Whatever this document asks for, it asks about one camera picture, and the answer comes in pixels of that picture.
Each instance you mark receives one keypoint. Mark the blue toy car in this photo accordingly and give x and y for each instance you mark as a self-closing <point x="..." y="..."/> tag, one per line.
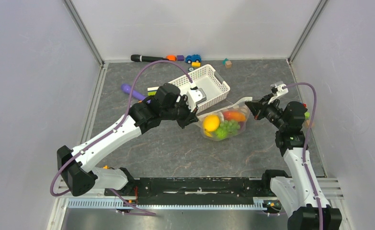
<point x="193" y="58"/>

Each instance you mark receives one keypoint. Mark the green toy grapes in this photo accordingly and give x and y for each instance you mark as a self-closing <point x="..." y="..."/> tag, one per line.
<point x="231" y="126"/>

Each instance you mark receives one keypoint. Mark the yellow toy brick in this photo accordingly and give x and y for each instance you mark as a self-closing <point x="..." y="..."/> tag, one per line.
<point x="196" y="64"/>

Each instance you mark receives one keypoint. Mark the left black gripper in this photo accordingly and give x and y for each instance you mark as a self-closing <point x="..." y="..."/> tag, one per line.
<point x="189" y="117"/>

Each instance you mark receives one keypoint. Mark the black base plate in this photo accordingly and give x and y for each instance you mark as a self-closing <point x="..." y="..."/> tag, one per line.
<point x="193" y="190"/>

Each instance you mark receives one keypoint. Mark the green white building block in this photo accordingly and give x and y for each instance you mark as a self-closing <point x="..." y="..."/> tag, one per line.
<point x="152" y="91"/>

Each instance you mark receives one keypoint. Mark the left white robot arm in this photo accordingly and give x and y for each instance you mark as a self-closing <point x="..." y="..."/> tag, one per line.
<point x="77" y="165"/>

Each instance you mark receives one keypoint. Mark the yellow toy lemon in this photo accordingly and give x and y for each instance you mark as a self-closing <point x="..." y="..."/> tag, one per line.
<point x="211" y="123"/>

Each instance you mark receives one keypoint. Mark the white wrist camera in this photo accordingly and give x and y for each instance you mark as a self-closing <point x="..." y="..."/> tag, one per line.
<point x="195" y="97"/>
<point x="279" y="89"/>

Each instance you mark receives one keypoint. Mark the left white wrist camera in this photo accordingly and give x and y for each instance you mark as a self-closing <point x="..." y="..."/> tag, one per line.
<point x="195" y="97"/>

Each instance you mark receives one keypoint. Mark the colourful building block stack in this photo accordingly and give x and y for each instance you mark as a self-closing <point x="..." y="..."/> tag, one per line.
<point x="307" y="113"/>

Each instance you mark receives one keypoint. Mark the wooden cube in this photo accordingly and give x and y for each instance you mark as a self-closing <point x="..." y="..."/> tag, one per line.
<point x="309" y="123"/>

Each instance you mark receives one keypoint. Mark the orange toy block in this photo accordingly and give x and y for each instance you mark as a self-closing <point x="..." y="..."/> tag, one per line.
<point x="171" y="58"/>

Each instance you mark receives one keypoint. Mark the black microphone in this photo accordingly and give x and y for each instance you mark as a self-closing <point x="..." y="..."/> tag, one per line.
<point x="142" y="58"/>

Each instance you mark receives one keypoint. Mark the green toy cabbage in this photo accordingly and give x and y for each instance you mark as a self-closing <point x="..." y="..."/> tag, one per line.
<point x="221" y="133"/>

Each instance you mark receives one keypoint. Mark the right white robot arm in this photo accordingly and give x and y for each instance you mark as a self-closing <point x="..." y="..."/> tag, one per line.
<point x="301" y="197"/>

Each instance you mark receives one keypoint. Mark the teal and wood cubes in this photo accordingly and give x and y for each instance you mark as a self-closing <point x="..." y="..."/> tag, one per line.
<point x="227" y="63"/>

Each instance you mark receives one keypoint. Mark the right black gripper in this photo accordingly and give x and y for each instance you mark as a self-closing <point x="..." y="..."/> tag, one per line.
<point x="258" y="108"/>

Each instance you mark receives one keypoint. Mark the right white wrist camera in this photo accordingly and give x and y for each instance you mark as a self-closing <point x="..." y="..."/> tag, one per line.
<point x="279" y="89"/>

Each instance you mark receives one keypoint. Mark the white cable duct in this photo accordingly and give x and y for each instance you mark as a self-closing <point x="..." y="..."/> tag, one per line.
<point x="117" y="203"/>

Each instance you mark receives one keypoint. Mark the white perforated plastic basket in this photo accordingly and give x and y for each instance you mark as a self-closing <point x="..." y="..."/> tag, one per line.
<point x="214" y="86"/>

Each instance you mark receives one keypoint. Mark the clear dotted zip bag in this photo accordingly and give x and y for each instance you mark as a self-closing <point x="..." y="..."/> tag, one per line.
<point x="238" y="106"/>

